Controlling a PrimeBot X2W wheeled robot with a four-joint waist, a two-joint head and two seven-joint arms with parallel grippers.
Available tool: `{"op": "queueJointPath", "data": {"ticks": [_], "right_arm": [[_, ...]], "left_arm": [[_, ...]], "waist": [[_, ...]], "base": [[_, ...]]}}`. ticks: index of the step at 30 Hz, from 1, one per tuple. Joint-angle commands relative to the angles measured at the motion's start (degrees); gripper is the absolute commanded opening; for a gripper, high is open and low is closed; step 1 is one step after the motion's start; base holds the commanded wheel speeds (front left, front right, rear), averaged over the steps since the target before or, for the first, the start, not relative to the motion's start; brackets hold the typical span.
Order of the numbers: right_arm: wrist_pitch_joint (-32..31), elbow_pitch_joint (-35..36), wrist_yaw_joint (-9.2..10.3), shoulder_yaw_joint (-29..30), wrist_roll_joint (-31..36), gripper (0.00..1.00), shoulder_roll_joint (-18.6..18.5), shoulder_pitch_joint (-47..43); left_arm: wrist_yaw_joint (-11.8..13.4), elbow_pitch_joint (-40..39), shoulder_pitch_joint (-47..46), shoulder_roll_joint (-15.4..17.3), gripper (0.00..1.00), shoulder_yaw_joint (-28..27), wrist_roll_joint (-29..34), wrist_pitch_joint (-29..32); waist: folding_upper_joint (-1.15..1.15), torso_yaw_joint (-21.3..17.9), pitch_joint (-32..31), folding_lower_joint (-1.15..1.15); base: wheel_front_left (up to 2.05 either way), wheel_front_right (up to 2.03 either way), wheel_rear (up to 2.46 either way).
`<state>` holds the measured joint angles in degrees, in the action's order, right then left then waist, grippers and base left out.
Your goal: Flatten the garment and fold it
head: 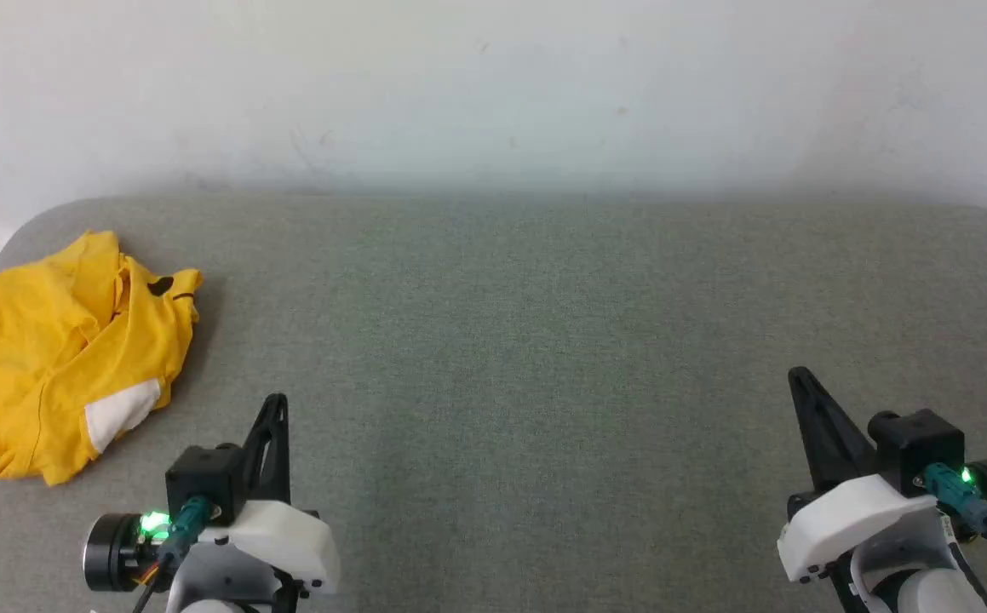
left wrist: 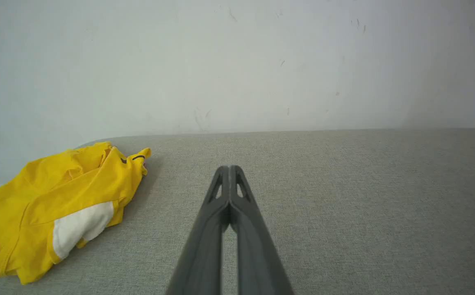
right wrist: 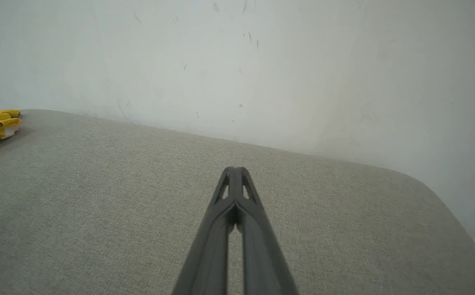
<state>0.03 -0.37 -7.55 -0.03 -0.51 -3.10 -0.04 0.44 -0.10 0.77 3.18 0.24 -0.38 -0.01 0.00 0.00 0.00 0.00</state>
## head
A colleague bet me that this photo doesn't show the teal camera cable plug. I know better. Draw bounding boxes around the teal camera cable plug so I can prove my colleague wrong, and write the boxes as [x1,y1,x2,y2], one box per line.
[156,497,214,564]
[922,462,987,539]

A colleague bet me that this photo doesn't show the teal right camera cable plug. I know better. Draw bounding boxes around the teal right camera cable plug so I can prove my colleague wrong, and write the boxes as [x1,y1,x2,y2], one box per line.
[922,462,987,539]

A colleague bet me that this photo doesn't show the teal left camera cable plug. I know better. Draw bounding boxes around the teal left camera cable plug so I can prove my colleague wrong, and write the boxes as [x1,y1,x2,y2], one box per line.
[156,497,214,564]

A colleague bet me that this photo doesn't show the yellow t-shirt with white print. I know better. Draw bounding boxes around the yellow t-shirt with white print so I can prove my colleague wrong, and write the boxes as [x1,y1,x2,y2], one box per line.
[0,230,204,487]

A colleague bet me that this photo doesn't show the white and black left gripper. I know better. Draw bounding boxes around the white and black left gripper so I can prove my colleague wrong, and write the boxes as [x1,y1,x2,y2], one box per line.
[195,394,342,597]

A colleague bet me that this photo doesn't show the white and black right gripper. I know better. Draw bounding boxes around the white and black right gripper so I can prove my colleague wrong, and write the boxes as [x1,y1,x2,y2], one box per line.
[778,365,962,585]

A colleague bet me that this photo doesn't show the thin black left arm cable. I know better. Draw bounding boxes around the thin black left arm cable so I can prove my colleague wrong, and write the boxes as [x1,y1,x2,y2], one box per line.
[130,558,172,613]

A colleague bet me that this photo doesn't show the black round left gripper motor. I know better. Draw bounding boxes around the black round left gripper motor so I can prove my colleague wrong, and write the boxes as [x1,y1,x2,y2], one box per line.
[83,511,153,593]

